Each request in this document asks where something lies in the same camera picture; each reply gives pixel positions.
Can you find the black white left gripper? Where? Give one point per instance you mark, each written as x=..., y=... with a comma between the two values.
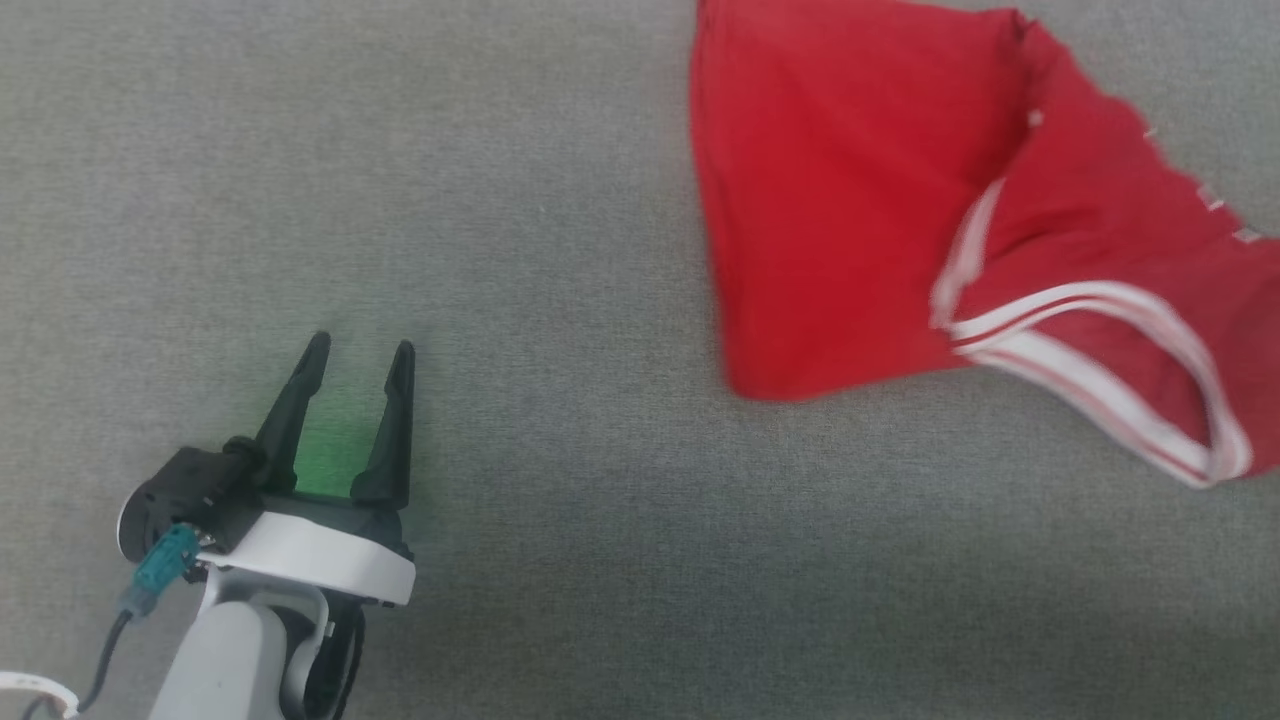
x=320, y=555

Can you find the red garment with white trim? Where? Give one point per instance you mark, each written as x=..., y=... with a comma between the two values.
x=850, y=200

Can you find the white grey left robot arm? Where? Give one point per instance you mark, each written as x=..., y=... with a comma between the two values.
x=230, y=650

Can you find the grey fabric sofa seat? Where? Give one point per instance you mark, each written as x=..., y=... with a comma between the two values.
x=600, y=550

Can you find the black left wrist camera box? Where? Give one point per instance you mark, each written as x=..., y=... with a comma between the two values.
x=190, y=490

